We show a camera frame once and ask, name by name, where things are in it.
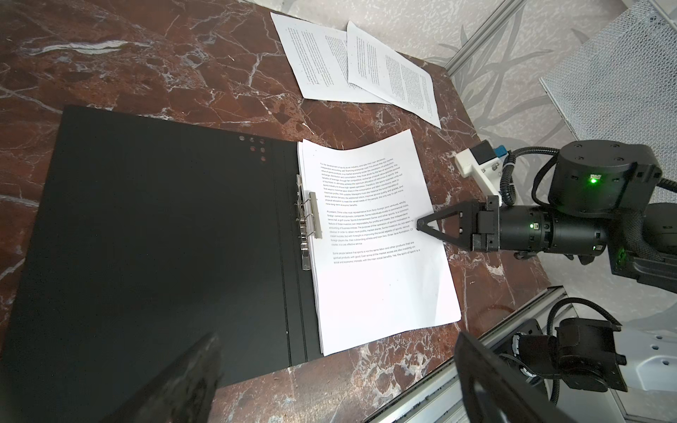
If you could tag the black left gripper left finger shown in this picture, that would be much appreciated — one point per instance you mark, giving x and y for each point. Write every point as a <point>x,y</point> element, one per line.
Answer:
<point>182,392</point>

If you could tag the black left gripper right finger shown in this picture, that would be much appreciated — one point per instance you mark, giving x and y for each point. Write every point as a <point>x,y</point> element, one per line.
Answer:
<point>493,392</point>

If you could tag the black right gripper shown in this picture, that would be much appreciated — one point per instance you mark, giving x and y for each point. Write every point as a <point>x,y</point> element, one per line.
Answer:
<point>524,230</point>

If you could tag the printed paper sheet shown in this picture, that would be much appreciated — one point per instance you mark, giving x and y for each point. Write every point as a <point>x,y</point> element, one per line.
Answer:
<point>375,274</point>
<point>380,70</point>
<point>318,57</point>

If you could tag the white black file folder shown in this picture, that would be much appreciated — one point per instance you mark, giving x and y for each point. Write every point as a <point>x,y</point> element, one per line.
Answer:
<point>151,234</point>

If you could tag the metal folder clip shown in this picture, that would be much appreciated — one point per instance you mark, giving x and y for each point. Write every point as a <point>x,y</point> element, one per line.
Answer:
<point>308,220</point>

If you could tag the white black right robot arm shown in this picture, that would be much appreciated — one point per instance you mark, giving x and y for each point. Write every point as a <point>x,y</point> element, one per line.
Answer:
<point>584,200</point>

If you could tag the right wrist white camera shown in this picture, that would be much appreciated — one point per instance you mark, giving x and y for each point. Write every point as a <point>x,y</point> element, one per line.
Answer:
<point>483,163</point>

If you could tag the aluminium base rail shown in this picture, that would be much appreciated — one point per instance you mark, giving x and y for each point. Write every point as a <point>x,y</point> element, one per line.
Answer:
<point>438,396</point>

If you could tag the white wire mesh basket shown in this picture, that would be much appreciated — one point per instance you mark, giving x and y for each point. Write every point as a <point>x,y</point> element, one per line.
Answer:
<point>620,85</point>

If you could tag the aluminium cage frame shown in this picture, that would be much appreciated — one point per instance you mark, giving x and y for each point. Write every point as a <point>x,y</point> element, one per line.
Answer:
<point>506,10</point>

